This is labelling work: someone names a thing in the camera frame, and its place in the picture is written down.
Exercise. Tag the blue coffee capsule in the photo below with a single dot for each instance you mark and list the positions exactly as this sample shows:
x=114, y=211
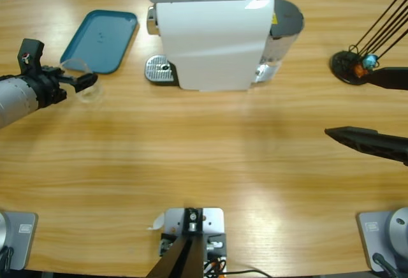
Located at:
x=370, y=60

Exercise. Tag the orange coffee capsule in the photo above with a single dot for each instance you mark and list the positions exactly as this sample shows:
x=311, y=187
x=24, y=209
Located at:
x=360, y=71

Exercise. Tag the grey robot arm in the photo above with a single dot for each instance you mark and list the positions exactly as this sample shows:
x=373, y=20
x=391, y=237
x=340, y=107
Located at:
x=398, y=227
x=16, y=99

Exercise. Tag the white block with dark post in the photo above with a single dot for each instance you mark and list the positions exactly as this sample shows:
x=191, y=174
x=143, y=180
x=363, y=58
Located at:
x=191, y=227

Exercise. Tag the white paper tag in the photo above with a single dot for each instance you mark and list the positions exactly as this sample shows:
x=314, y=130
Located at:
x=157, y=222

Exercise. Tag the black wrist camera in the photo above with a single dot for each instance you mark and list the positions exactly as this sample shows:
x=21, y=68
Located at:
x=30, y=51

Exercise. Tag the clear drinking glass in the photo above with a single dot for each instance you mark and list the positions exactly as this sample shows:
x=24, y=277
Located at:
x=90, y=96

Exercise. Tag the black capsule holder with rods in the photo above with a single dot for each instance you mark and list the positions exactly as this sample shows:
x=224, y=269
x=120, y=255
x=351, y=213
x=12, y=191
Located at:
x=342, y=67

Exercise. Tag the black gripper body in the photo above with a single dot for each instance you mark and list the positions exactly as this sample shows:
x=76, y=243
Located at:
x=48, y=86

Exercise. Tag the white capsule coffee machine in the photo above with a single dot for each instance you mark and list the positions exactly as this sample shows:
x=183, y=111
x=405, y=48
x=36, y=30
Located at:
x=210, y=42

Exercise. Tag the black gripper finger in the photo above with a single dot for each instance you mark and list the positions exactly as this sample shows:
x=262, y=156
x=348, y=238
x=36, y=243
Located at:
x=86, y=82
x=369, y=142
x=62, y=71
x=392, y=78

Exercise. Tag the teal plastic tray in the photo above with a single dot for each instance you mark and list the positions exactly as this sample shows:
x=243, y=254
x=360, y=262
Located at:
x=99, y=39

